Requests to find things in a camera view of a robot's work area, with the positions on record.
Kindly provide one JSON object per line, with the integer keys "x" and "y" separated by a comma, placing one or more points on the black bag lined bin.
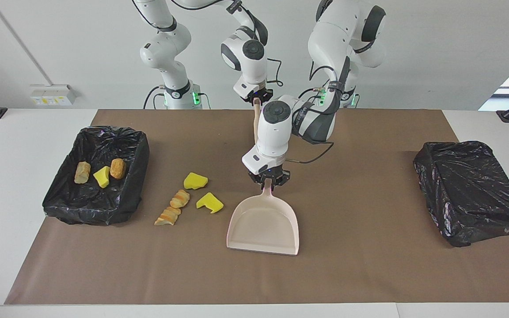
{"x": 471, "y": 190}
{"x": 104, "y": 203}

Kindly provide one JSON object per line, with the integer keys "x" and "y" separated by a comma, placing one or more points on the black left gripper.
{"x": 270, "y": 173}

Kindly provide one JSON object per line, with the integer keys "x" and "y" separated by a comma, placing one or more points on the brown table mat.
{"x": 347, "y": 265}

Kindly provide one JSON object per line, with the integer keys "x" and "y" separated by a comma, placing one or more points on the beige brush black bristles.
{"x": 256, "y": 123}

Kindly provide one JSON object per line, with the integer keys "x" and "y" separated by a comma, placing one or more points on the small yellow sponge wedge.
{"x": 101, "y": 177}

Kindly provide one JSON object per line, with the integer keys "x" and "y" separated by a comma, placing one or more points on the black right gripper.
{"x": 261, "y": 95}

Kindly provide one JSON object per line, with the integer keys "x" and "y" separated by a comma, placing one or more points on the pink plastic dustpan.
{"x": 263, "y": 225}

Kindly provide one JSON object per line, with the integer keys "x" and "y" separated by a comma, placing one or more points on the striped croissant piece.
{"x": 168, "y": 216}
{"x": 180, "y": 198}

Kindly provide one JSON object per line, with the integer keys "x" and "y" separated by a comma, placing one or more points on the white wall socket strip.
{"x": 53, "y": 95}

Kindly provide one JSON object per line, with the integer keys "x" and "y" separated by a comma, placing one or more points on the notched yellow sponge piece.
{"x": 210, "y": 203}

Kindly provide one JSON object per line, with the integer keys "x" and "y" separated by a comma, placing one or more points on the pale bread chunk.
{"x": 82, "y": 173}

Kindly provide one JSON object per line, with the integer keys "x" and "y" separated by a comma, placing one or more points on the brown fried bun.
{"x": 118, "y": 168}

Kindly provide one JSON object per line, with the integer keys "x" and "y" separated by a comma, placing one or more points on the yellow sponge chunk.
{"x": 195, "y": 181}

